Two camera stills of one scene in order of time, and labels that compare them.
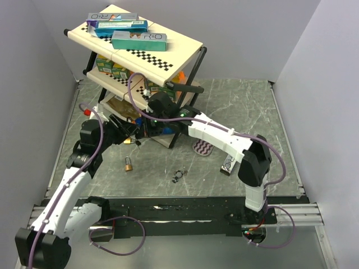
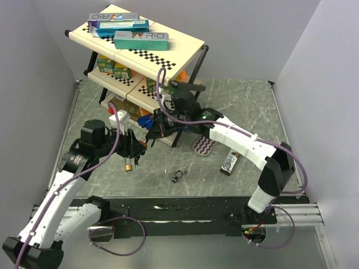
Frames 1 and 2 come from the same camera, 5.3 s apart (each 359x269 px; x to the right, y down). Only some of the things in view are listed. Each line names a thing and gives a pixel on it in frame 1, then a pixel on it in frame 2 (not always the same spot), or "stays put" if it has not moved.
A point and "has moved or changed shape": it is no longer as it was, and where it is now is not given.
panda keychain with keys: [179, 174] stays put
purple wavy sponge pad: [202, 148] stays put
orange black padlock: [132, 121] -> [142, 143]
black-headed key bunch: [138, 143] has moved or changed shape
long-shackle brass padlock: [128, 167] stays put
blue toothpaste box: [104, 29] stays put
